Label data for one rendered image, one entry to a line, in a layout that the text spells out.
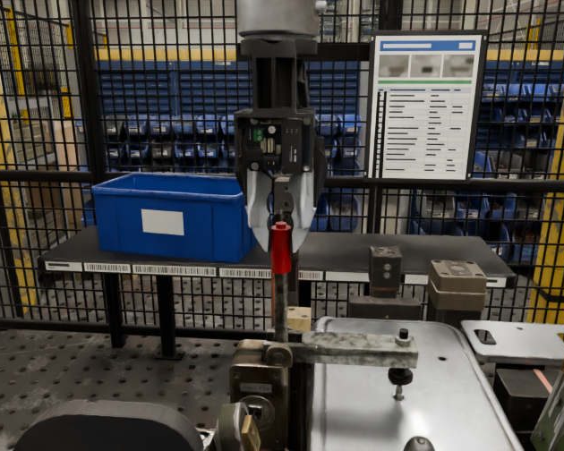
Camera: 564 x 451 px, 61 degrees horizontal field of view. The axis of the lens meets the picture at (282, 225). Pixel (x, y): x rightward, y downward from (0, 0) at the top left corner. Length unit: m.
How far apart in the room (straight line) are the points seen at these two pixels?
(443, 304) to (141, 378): 0.71
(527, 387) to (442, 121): 0.57
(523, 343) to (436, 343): 0.12
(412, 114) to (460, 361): 0.54
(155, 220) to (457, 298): 0.56
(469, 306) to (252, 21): 0.58
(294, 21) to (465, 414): 0.45
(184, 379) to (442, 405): 0.70
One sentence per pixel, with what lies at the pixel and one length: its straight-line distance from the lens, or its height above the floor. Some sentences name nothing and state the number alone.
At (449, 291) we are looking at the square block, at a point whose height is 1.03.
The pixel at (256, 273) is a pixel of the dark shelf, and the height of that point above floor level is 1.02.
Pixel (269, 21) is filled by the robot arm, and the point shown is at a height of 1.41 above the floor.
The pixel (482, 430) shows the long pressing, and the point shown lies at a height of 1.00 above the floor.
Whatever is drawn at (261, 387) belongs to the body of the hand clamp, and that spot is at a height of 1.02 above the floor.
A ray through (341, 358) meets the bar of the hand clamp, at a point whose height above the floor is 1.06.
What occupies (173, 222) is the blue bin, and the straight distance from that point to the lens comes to 0.93.
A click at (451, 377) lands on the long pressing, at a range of 0.67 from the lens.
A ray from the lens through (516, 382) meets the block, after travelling 0.73.
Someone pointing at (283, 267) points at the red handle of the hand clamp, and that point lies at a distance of 0.53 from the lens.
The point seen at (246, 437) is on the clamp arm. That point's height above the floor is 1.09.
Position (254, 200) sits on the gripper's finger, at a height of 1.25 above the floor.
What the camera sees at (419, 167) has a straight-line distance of 1.08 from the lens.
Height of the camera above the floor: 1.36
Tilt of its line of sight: 17 degrees down
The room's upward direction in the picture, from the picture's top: straight up
